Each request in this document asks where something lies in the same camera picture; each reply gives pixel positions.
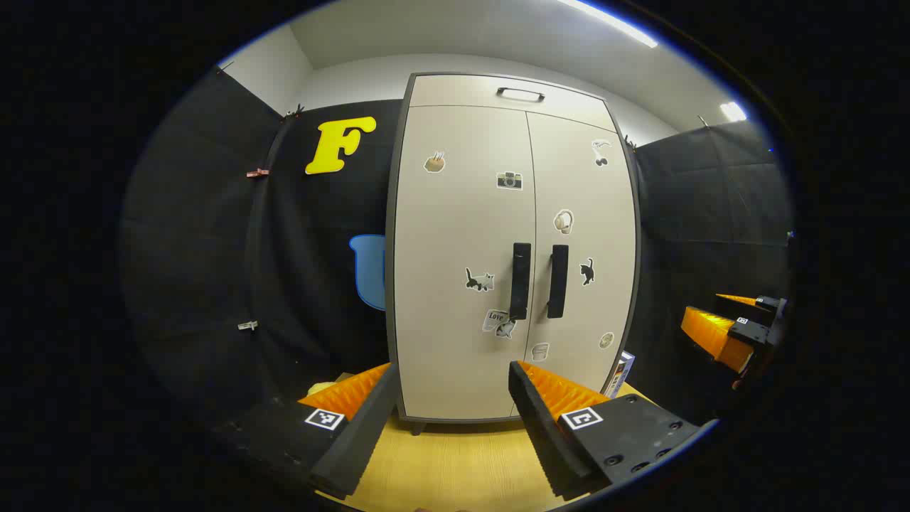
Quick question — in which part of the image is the black door handle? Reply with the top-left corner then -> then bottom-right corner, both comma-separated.
546,245 -> 569,319
509,242 -> 532,321

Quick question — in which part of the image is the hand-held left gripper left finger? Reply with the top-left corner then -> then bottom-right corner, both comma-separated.
213,361 -> 402,501

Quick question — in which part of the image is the beige double-door shoe cabinet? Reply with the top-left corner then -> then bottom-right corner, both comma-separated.
384,71 -> 643,436

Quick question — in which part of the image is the white cardboard box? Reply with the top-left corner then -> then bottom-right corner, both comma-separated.
608,351 -> 636,398

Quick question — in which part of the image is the long ceiling light strip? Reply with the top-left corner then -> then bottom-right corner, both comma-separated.
555,0 -> 658,48

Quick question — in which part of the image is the black backdrop cloth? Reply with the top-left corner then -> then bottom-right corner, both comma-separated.
121,68 -> 793,427

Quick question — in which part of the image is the beige cabinet door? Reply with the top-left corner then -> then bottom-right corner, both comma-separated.
393,105 -> 535,420
512,112 -> 638,418

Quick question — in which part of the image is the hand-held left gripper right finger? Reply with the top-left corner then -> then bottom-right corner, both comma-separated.
508,360 -> 720,501

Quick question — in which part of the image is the beige cabinet drawer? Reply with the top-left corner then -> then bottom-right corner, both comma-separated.
409,74 -> 618,132

